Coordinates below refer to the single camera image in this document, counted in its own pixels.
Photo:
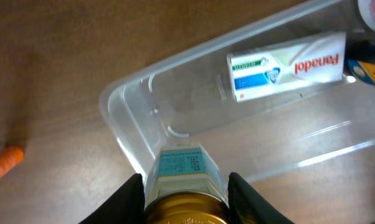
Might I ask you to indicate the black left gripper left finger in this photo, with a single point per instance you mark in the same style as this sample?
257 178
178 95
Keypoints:
125 206

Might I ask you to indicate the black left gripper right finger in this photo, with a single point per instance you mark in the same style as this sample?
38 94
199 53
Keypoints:
246 205

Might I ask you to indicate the small gold lid balm jar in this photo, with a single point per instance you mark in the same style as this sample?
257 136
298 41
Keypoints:
184 185

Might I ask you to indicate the clear plastic container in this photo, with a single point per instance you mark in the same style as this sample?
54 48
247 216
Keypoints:
188 98

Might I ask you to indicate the white blue medicine box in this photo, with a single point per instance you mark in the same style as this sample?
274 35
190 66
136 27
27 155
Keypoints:
287 65

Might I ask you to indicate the orange tablet tube white cap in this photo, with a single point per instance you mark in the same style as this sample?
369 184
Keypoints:
9 158

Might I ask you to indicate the dark bottle white cap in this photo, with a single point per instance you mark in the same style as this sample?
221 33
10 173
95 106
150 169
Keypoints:
360 61

